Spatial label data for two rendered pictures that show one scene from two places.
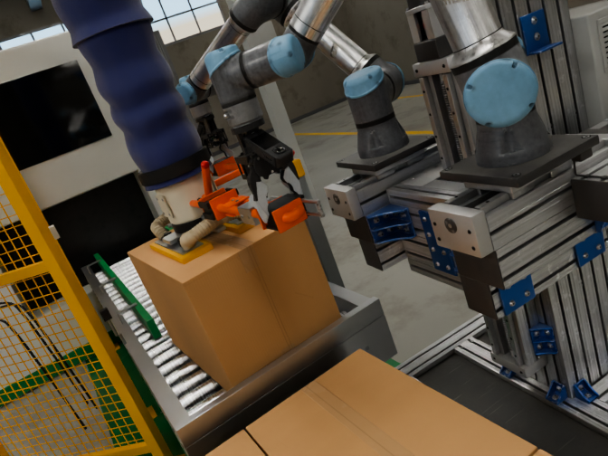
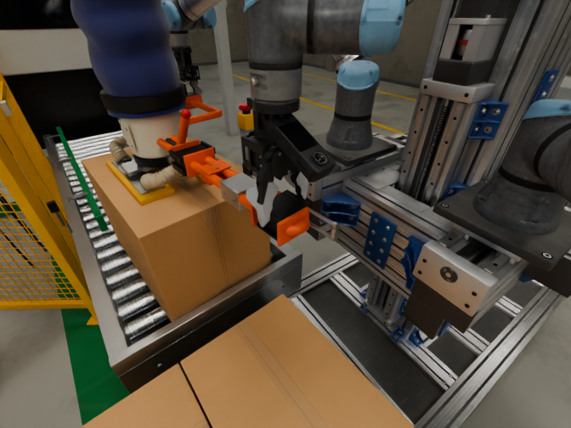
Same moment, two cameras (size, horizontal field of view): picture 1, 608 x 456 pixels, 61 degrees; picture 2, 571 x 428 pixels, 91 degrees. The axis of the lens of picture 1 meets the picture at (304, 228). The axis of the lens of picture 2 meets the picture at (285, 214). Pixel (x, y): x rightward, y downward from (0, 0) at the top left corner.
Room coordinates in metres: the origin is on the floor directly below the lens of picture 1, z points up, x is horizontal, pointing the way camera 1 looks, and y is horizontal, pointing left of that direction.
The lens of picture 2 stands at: (0.67, 0.13, 1.39)
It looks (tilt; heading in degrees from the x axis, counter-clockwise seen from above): 36 degrees down; 345
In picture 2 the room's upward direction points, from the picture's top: straight up
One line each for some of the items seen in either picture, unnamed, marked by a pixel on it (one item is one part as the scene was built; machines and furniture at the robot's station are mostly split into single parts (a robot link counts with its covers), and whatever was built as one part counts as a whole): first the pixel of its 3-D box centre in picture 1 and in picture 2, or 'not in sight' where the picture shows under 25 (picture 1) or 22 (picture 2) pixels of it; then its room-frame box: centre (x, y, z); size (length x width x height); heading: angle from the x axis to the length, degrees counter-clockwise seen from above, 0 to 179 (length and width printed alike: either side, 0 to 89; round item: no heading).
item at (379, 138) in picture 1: (379, 133); (350, 126); (1.49, -0.30, 1.09); 0.15 x 0.15 x 0.10
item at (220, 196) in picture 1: (220, 204); (194, 157); (1.39, 0.19, 1.08); 0.10 x 0.08 x 0.06; 117
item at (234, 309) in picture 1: (230, 288); (179, 216); (1.61, 0.30, 0.75); 0.60 x 0.40 x 0.40; 28
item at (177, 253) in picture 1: (176, 242); (136, 172); (1.57, 0.39, 0.97); 0.34 x 0.10 x 0.05; 27
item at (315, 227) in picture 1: (328, 270); (253, 200); (2.04, -0.04, 0.50); 0.07 x 0.07 x 1.00; 24
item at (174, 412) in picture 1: (121, 329); (72, 206); (2.24, 0.96, 0.50); 2.31 x 0.05 x 0.19; 24
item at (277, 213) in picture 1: (280, 213); (279, 216); (1.08, 0.04, 1.08); 0.08 x 0.07 x 0.05; 27
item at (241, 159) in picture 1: (256, 150); (274, 137); (1.11, 0.04, 1.22); 0.09 x 0.08 x 0.12; 28
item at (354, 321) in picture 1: (288, 365); (223, 301); (1.31, 0.18, 0.58); 0.70 x 0.03 x 0.06; 114
